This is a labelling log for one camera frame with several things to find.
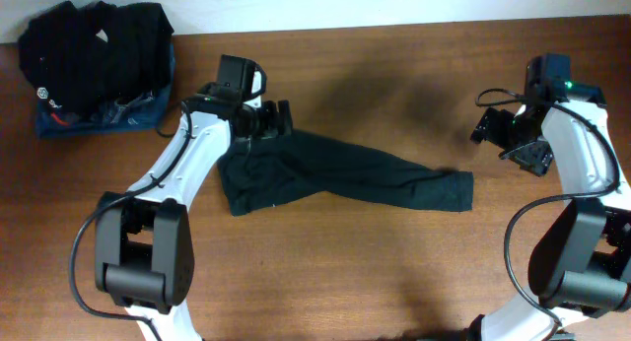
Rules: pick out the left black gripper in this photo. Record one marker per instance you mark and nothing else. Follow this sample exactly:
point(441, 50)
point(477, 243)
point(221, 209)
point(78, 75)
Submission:
point(273, 126)

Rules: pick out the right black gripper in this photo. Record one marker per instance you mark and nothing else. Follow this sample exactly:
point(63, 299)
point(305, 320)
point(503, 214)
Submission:
point(493, 126)

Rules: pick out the dark teal t-shirt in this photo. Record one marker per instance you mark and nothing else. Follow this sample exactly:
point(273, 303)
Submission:
point(272, 172)

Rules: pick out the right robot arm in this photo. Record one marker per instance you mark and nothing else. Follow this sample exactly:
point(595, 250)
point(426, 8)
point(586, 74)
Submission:
point(580, 269)

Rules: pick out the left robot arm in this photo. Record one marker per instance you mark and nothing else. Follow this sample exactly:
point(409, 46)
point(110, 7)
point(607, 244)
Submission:
point(144, 257)

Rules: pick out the folded blue jeans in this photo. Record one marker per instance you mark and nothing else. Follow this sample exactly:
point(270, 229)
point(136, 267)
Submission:
point(138, 116)

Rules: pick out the black folded sweater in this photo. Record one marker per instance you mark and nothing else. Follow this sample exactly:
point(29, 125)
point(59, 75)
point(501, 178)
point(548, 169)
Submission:
point(101, 20)

